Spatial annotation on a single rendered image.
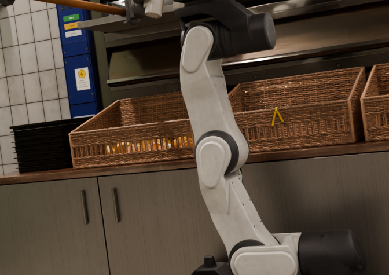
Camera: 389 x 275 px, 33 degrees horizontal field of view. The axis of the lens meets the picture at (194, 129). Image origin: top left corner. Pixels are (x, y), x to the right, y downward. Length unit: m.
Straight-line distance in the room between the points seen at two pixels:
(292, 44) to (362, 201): 0.86
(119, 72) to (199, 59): 1.22
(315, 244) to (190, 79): 0.62
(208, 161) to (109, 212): 0.77
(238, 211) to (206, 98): 0.36
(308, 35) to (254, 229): 1.11
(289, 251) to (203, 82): 0.57
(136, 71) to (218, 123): 1.17
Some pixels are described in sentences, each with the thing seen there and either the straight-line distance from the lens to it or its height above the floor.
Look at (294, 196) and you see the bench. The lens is 2.37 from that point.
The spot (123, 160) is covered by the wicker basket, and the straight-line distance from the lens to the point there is 2.65.
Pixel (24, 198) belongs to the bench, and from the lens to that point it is 2.87.
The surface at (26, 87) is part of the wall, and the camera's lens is 3.48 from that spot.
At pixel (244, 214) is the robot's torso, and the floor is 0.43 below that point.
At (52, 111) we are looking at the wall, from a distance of 3.40.
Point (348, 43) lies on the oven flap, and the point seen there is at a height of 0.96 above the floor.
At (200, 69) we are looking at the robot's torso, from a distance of 2.01.
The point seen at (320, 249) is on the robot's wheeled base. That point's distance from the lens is 1.99.
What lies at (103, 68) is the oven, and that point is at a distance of 3.24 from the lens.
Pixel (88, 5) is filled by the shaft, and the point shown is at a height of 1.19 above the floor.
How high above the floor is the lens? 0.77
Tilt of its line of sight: 2 degrees down
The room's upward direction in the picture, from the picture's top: 7 degrees counter-clockwise
